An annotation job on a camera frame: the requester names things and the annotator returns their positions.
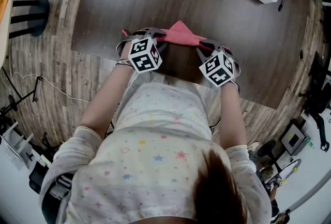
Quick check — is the pink cloth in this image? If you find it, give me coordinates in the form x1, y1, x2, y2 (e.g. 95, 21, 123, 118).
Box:
121, 20, 230, 50

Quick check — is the black office chair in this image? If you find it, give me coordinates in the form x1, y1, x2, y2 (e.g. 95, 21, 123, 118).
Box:
28, 166, 50, 195
298, 51, 331, 153

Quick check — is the black waist pack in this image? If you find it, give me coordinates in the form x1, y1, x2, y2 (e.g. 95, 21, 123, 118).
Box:
40, 172, 74, 224

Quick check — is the person's star print shirt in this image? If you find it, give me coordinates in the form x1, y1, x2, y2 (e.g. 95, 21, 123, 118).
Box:
38, 72, 272, 224

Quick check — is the pale table with black base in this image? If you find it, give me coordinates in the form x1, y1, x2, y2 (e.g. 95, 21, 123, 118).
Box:
0, 0, 50, 67

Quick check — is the person's left forearm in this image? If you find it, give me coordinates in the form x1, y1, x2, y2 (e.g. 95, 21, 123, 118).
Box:
80, 65, 132, 138

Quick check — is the white wooden rack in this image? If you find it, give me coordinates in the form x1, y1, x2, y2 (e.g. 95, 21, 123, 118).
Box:
0, 121, 51, 171

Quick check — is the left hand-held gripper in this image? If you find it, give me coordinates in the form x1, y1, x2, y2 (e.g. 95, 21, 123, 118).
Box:
127, 27, 168, 73

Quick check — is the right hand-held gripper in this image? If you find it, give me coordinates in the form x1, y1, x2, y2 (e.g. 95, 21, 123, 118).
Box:
195, 39, 235, 87

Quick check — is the orange cloth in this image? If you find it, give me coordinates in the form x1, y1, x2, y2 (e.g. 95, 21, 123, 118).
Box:
0, 0, 10, 23

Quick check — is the person's right forearm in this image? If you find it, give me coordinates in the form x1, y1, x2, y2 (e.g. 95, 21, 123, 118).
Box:
219, 83, 248, 150

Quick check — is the beaded bracelet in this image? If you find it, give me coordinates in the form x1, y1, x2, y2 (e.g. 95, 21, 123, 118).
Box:
115, 59, 132, 68

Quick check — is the black round stand base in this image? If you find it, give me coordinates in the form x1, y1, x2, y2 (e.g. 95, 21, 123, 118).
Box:
257, 139, 281, 172

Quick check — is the black floor stand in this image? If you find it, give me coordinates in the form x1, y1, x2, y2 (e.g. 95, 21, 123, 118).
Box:
0, 75, 42, 115

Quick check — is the white floor cable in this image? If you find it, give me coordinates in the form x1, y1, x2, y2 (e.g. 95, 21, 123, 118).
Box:
11, 71, 91, 103

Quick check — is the skateboard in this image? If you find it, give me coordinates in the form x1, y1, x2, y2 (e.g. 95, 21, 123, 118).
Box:
266, 158, 302, 187

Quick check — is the camouflage bag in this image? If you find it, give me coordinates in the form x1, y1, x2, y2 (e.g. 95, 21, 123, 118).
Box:
260, 167, 274, 180

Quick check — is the grey box with black screen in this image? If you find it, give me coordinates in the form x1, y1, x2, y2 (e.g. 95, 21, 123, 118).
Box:
280, 123, 311, 156

